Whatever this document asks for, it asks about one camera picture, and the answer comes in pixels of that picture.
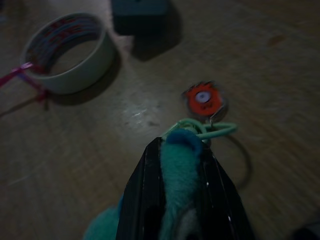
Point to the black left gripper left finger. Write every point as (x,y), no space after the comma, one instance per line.
(142,190)

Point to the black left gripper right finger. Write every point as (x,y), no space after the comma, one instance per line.
(220,205)

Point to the orange round key tag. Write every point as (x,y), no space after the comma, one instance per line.
(195,103)

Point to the white tape roll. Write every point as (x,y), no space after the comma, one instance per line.
(82,76)

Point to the pink ribbon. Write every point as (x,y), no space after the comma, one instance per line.
(25,67)

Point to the dark square box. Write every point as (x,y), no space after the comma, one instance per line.
(140,17)

